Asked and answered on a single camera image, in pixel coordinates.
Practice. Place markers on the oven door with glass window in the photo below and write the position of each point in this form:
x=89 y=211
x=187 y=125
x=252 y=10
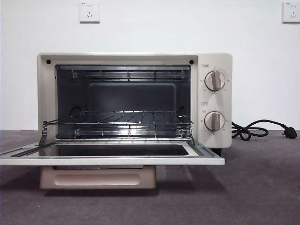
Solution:
x=117 y=161

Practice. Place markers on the beige timer knob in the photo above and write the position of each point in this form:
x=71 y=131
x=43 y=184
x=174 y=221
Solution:
x=214 y=121

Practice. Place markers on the beige temperature knob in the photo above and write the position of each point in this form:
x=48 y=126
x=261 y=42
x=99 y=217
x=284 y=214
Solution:
x=214 y=80

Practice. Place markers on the black oven foot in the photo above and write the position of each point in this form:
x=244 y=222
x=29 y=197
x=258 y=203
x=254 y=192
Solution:
x=218 y=151

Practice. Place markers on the white wall socket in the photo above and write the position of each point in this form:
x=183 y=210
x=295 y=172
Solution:
x=291 y=12
x=90 y=12

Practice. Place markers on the cream Toshiba toaster oven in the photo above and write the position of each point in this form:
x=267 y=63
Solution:
x=218 y=138

